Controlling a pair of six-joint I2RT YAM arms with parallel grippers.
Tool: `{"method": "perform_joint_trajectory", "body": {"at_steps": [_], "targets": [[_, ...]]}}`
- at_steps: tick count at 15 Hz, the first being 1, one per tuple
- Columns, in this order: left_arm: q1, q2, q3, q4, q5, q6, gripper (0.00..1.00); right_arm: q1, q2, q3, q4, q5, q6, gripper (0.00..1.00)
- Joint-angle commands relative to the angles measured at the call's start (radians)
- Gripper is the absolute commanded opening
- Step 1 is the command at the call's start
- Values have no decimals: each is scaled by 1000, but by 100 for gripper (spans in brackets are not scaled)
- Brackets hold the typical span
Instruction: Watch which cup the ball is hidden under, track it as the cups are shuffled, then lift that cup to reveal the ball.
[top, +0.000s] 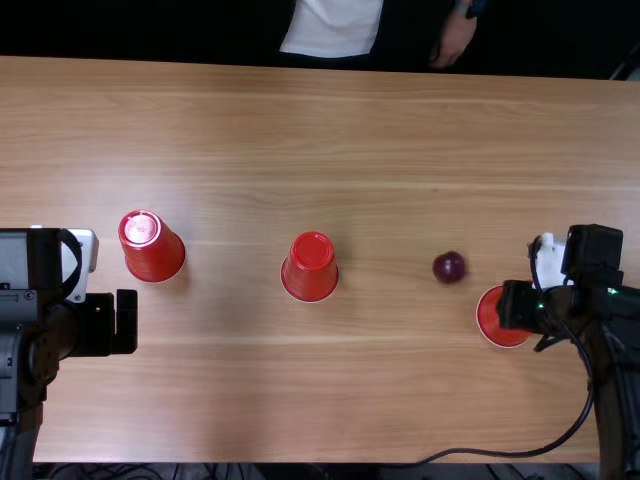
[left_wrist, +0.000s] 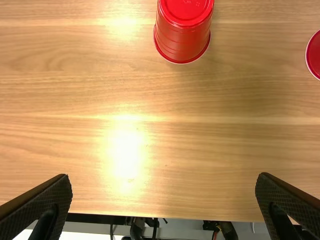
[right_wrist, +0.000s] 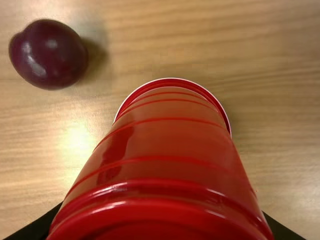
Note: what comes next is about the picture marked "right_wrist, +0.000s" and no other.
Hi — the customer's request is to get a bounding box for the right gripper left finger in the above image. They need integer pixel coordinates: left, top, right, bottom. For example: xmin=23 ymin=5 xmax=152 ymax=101
xmin=0 ymin=200 xmax=64 ymax=240

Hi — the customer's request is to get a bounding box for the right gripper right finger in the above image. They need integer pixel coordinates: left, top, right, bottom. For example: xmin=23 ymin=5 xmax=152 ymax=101
xmin=260 ymin=210 xmax=310 ymax=240

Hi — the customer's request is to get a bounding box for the red cup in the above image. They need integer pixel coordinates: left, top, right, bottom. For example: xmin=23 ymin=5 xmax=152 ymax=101
xmin=45 ymin=77 xmax=275 ymax=240

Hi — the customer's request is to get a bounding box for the dark purple plum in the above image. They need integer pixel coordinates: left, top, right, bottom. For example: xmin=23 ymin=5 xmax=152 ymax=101
xmin=8 ymin=18 xmax=89 ymax=91

